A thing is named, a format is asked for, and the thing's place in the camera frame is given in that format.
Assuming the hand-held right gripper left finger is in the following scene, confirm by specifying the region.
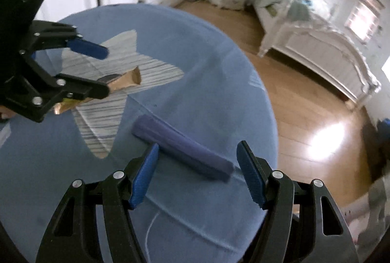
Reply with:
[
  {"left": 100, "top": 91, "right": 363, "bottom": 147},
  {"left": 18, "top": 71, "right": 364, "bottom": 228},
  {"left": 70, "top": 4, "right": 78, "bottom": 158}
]
[{"left": 36, "top": 142, "right": 160, "bottom": 263}]

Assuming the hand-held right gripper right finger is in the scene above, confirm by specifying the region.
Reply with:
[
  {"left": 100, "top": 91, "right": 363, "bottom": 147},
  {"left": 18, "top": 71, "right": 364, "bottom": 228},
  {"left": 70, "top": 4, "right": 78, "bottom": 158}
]
[{"left": 236, "top": 141, "right": 358, "bottom": 263}]

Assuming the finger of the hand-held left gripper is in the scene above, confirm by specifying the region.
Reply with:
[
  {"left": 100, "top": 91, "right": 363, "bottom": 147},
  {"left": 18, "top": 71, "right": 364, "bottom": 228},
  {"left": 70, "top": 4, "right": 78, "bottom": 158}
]
[
  {"left": 20, "top": 20, "right": 109, "bottom": 60},
  {"left": 3, "top": 51, "right": 110, "bottom": 123}
]

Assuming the purple packet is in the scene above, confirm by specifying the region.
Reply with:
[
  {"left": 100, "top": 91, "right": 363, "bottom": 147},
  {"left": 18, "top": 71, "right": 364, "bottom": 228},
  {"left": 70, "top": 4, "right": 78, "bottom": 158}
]
[{"left": 132, "top": 115, "right": 234, "bottom": 182}]

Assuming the gold snack wrapper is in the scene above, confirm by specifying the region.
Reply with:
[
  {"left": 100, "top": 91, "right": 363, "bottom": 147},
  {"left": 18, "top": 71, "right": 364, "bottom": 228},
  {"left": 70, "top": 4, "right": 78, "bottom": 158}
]
[{"left": 54, "top": 66, "right": 142, "bottom": 115}]

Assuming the blue star-print cloth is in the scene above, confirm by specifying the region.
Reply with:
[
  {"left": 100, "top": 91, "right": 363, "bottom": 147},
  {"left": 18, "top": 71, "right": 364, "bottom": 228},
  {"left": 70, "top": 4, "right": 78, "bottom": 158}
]
[{"left": 0, "top": 4, "right": 279, "bottom": 263}]

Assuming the white bed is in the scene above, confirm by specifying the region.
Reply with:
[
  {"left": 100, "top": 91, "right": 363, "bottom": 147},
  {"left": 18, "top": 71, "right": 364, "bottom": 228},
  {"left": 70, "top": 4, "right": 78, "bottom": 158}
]
[{"left": 251, "top": 0, "right": 381, "bottom": 111}]

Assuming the bright window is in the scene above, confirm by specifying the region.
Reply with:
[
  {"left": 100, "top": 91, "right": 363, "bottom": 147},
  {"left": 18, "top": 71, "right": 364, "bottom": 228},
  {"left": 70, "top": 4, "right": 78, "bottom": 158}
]
[{"left": 381, "top": 57, "right": 390, "bottom": 82}]

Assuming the window with blind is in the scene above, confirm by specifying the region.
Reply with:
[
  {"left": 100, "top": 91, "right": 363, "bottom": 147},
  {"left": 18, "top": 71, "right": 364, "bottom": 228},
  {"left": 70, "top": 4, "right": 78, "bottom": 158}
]
[{"left": 346, "top": 0, "right": 384, "bottom": 44}]

